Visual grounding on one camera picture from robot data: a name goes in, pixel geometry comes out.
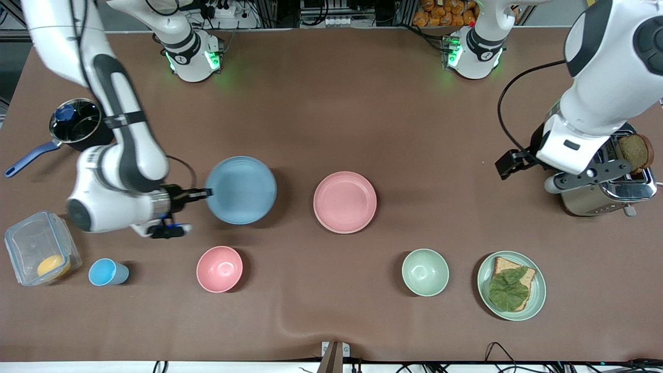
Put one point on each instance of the white power strip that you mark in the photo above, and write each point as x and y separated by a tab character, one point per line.
222	9

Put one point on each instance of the dark toast slice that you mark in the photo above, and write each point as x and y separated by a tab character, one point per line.
637	151

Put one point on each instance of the beige chrome toaster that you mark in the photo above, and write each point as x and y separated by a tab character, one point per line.
590	203

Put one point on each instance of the brown table cloth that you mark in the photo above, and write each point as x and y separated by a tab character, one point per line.
362	119

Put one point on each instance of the pink plate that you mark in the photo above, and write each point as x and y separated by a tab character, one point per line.
345	202

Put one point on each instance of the blue plate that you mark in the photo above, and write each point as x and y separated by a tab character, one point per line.
241	190

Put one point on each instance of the glass lid blue knob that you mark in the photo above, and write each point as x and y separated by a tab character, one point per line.
77	124

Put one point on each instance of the pink bowl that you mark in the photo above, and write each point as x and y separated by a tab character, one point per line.
219	269

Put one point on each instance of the blue cup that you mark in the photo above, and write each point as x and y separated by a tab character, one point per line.
103	272

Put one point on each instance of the green bowl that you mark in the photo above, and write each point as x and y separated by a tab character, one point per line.
425	272

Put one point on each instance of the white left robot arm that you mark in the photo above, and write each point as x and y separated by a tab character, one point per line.
606	77

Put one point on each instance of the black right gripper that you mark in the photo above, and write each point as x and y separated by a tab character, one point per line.
178	196

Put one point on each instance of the green plate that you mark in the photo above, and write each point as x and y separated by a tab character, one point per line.
538	295

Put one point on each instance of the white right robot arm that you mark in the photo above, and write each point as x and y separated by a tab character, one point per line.
129	155

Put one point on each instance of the brown bread slice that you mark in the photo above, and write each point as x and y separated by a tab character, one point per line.
503	264

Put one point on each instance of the bag of orange snacks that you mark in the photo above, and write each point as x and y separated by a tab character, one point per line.
445	13

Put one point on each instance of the metal table edge bracket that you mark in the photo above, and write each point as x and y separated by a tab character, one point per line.
335	357

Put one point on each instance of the clear plastic container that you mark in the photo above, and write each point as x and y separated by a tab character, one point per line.
36	243

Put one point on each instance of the yellow food piece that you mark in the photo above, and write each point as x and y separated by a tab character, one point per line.
53	266

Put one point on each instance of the green lettuce leaf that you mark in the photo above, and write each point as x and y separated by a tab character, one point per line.
508	290

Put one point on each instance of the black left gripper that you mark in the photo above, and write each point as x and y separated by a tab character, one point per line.
533	145

